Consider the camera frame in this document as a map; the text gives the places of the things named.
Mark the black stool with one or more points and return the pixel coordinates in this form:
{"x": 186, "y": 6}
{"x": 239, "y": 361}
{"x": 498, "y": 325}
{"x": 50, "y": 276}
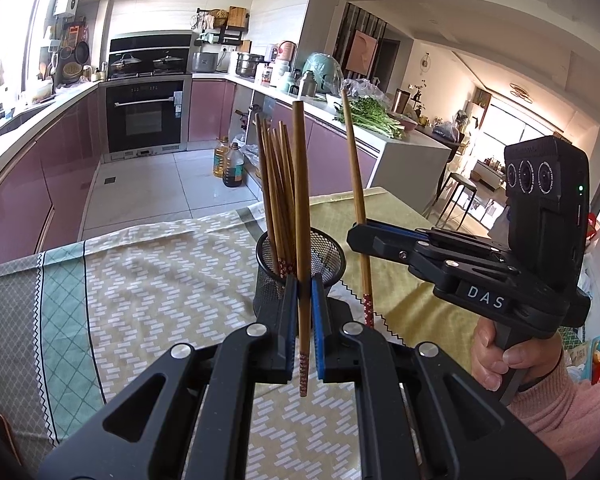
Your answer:
{"x": 462, "y": 180}

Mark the steel thermos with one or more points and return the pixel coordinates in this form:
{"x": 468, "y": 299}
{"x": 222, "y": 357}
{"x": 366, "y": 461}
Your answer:
{"x": 307, "y": 85}

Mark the pink kettle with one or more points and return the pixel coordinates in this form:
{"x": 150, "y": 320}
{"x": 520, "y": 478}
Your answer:
{"x": 286, "y": 52}

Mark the green leafy vegetables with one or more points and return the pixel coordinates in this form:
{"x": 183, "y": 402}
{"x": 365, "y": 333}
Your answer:
{"x": 375, "y": 115}

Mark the silver rice cooker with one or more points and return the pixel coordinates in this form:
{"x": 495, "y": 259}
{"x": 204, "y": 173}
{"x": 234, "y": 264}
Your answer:
{"x": 204, "y": 62}

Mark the red label jar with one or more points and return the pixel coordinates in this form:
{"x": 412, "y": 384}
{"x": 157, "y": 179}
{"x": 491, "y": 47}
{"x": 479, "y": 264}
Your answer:
{"x": 266, "y": 76}

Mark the wooden cutting board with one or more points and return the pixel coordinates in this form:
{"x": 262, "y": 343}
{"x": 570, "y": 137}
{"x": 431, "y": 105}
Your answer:
{"x": 238, "y": 16}

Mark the green round kitchen appliance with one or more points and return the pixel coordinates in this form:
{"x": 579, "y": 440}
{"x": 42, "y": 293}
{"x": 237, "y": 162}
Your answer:
{"x": 320, "y": 72}

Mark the dark tumbler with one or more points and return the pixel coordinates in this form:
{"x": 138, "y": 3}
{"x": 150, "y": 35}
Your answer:
{"x": 401, "y": 102}

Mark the black built-in stove oven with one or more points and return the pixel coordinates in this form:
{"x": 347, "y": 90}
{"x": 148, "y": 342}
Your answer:
{"x": 145, "y": 115}

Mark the pink kitchen base cabinets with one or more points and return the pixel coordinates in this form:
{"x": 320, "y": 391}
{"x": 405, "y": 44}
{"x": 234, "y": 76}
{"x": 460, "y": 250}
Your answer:
{"x": 210, "y": 110}
{"x": 30, "y": 185}

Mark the oil bottles on floor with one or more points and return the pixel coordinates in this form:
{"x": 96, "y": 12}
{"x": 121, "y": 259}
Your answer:
{"x": 234, "y": 170}

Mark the kitchen window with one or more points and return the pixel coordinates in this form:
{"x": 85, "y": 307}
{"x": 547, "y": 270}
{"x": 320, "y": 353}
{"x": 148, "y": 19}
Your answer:
{"x": 10, "y": 35}

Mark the wooden chopstick red patterned end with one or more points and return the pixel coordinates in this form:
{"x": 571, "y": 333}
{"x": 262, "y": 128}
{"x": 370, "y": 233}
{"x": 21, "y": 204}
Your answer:
{"x": 355, "y": 180}
{"x": 301, "y": 210}

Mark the round wall clock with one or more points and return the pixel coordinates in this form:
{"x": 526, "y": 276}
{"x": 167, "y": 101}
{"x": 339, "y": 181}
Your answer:
{"x": 424, "y": 63}

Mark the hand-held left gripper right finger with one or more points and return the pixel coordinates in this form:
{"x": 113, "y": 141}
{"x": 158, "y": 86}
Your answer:
{"x": 320, "y": 330}

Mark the black wall storage rack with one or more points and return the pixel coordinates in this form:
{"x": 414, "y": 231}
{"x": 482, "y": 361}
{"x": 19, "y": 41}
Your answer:
{"x": 220, "y": 35}

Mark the patterned green yellow tablecloth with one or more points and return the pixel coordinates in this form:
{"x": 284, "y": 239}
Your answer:
{"x": 155, "y": 300}

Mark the clear plastic bag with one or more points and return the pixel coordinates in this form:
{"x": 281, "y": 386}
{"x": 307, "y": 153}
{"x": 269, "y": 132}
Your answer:
{"x": 249, "y": 152}
{"x": 367, "y": 89}

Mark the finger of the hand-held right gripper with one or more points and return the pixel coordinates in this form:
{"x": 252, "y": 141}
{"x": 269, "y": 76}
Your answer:
{"x": 375, "y": 245}
{"x": 405, "y": 230}

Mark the black lidded cooking pot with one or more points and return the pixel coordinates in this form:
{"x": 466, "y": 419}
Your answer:
{"x": 126, "y": 62}
{"x": 168, "y": 62}

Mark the round ceiling lamp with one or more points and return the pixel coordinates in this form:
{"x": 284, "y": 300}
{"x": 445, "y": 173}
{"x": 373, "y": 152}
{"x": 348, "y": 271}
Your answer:
{"x": 522, "y": 94}

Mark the framed wall picture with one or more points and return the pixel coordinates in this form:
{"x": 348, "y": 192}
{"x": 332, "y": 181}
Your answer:
{"x": 362, "y": 51}

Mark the steel stock pot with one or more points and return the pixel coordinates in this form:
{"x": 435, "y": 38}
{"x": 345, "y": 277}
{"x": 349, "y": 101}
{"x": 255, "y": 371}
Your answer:
{"x": 249, "y": 66}

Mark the bunch of wooden chopsticks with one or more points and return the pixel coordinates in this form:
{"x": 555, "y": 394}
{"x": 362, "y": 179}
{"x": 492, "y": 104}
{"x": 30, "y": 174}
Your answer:
{"x": 272, "y": 185}

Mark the hanging kitchen utensils rack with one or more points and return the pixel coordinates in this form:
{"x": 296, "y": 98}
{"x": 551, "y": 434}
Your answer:
{"x": 70, "y": 55}

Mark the person's right hand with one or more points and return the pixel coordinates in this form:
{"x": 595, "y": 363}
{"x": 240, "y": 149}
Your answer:
{"x": 485, "y": 355}

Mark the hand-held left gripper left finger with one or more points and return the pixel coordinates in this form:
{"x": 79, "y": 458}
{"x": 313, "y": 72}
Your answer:
{"x": 291, "y": 320}

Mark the black mesh utensil holder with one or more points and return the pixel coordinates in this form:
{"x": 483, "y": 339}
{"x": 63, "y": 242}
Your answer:
{"x": 325, "y": 265}

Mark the blue bag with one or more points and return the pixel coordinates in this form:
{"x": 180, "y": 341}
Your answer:
{"x": 446, "y": 131}

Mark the pink bowl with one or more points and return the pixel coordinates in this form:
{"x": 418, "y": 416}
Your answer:
{"x": 412, "y": 121}

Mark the white standing air conditioner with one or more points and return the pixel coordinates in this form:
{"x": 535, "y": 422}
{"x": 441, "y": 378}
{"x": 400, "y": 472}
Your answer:
{"x": 480, "y": 116}

